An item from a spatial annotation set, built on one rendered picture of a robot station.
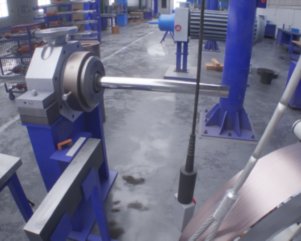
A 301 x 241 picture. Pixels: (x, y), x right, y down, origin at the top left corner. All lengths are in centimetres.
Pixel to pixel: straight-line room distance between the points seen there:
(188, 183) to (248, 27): 232
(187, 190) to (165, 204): 141
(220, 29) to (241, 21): 196
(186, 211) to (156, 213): 130
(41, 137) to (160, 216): 113
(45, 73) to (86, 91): 25
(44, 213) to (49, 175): 63
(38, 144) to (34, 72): 41
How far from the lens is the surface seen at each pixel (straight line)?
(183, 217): 70
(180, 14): 466
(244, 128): 320
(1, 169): 123
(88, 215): 199
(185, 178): 61
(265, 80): 537
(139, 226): 190
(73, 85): 130
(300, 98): 431
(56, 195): 98
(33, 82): 137
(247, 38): 277
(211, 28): 465
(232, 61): 280
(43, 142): 137
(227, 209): 26
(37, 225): 90
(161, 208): 202
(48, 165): 147
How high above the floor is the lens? 154
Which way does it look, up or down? 28 degrees down
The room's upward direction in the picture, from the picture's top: straight up
